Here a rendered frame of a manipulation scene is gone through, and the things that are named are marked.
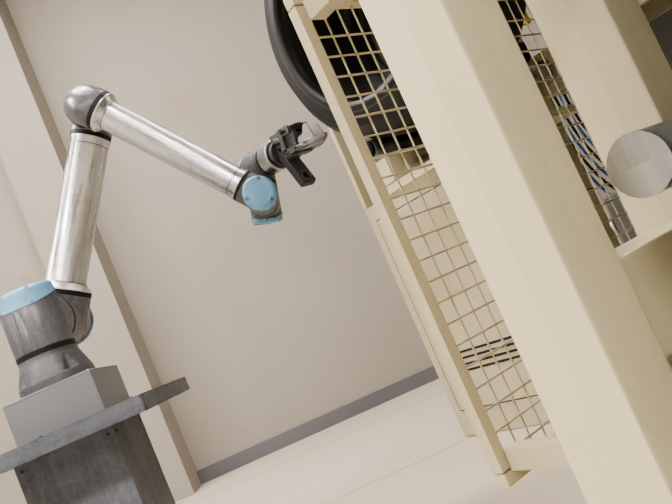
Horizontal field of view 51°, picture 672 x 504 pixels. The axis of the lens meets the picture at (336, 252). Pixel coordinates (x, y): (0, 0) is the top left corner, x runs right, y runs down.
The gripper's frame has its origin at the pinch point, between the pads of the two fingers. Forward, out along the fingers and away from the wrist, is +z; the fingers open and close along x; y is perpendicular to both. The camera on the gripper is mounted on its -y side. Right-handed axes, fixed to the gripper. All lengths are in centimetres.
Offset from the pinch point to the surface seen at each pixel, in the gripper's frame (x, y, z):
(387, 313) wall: 164, -77, -180
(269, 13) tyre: -12.6, 29.6, 10.0
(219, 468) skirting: 61, -129, -249
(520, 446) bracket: -57, -58, 79
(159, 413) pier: 36, -84, -245
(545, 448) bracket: -57, -58, 83
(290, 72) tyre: -12.8, 14.7, 10.4
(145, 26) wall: 111, 141, -247
